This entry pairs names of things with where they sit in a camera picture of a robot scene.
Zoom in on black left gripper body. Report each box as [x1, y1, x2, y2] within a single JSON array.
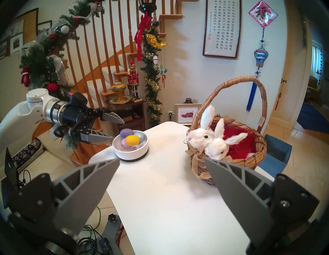
[[62, 104, 104, 142]]

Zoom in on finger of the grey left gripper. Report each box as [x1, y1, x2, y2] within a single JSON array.
[[99, 111, 125, 125], [78, 129, 115, 144]]

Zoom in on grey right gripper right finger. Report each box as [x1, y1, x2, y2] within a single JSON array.
[[204, 158, 319, 249]]

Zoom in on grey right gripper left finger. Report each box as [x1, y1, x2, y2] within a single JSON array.
[[8, 158, 121, 235]]

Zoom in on yellow easter egg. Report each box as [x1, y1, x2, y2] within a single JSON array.
[[125, 135, 140, 147]]

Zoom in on wicker basket with handle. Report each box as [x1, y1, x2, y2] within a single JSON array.
[[186, 76, 268, 187]]

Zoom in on red fabric basket lining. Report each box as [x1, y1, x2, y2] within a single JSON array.
[[222, 125, 257, 160]]

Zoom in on white plush bunny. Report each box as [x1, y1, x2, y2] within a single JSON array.
[[205, 118, 248, 161], [187, 104, 216, 151]]

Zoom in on ornate decorative plate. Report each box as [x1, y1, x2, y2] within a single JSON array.
[[109, 95, 133, 105]]

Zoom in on dark wooden side table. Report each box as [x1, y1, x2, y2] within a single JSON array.
[[104, 99, 147, 136]]

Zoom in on yellow cloisonne urn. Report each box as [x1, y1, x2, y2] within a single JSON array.
[[111, 80, 127, 102]]

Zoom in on white round bowl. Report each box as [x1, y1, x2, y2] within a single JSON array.
[[112, 130, 149, 163]]

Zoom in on red nutcracker figure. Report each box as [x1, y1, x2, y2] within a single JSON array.
[[127, 60, 143, 103]]

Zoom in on blue fabric storage bin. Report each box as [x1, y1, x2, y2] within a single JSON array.
[[258, 134, 293, 178]]

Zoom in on green garland with gold tinsel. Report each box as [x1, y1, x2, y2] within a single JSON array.
[[140, 23, 167, 128]]

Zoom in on black power strip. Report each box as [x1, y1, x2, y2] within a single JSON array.
[[97, 238, 113, 255]]

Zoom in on small dark floral rug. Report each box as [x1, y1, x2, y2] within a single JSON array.
[[12, 139, 44, 170]]

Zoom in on red mitten ornament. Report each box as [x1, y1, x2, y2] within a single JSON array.
[[21, 66, 31, 88]]

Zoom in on green banister garland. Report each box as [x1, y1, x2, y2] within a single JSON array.
[[19, 0, 106, 151]]

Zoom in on colourful hanging ornaments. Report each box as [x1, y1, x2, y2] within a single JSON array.
[[160, 64, 167, 89]]

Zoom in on black laptop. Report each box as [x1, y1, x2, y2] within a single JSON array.
[[1, 148, 20, 210]]

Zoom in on small framed red picture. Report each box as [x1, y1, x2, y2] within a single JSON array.
[[175, 103, 202, 125]]

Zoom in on gold fish ornament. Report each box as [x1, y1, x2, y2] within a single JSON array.
[[145, 33, 167, 49]]

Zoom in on red ribbon bow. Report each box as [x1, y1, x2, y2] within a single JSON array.
[[134, 12, 153, 62]]

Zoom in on blue floor rug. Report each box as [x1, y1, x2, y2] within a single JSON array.
[[297, 103, 329, 134]]

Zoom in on red tassel charm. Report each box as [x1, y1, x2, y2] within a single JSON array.
[[275, 78, 287, 111]]

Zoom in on black lantern lamp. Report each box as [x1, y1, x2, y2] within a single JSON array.
[[138, 0, 157, 14]]

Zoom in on wooden stair banister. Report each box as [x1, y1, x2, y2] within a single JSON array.
[[64, 0, 201, 165]]

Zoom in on beige armchair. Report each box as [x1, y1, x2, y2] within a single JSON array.
[[306, 76, 322, 102]]

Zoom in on framed calligraphy scroll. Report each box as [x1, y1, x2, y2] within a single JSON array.
[[202, 0, 242, 59]]

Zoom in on blue vase hanging with tassel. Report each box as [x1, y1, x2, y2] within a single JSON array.
[[246, 28, 268, 113]]

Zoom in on silver tinsel doorway garland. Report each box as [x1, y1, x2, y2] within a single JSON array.
[[301, 15, 308, 48]]

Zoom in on red diamond fu decoration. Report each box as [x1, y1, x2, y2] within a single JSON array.
[[248, 0, 279, 29]]

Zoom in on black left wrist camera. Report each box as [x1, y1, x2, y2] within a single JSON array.
[[66, 92, 88, 108]]

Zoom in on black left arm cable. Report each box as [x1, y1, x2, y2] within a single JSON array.
[[53, 123, 67, 139]]

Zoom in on green cable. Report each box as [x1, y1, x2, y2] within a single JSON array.
[[82, 206, 102, 232]]

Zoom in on black cable bundle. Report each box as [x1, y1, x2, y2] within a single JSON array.
[[77, 225, 103, 255]]

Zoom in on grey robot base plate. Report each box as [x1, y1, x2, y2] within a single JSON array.
[[102, 215, 124, 255]]

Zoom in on black framed wall photo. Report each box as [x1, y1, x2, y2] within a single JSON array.
[[37, 20, 52, 35], [10, 32, 24, 55]]

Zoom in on large wooden wall frame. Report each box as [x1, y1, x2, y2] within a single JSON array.
[[10, 8, 39, 45]]

